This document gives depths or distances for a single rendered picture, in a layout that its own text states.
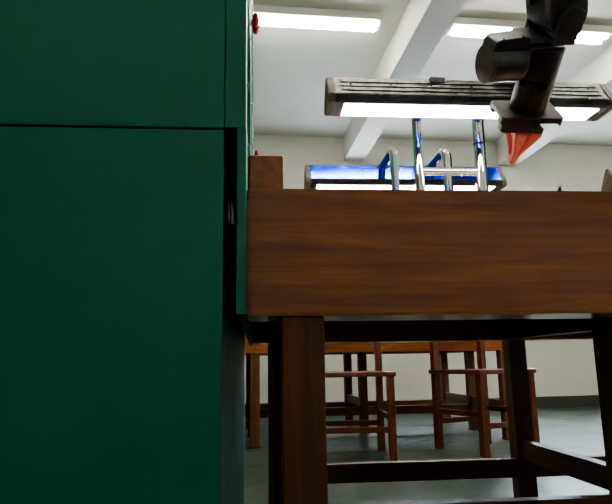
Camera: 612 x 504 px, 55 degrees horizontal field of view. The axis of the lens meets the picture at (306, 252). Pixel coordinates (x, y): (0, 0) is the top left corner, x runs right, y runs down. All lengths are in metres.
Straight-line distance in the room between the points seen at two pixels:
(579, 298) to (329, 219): 0.38
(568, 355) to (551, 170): 2.12
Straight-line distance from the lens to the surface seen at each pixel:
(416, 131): 1.45
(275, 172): 0.99
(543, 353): 6.97
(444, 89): 1.31
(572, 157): 7.63
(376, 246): 0.85
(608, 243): 0.98
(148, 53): 0.90
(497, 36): 0.95
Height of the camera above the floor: 0.52
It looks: 11 degrees up
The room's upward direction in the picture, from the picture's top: 1 degrees counter-clockwise
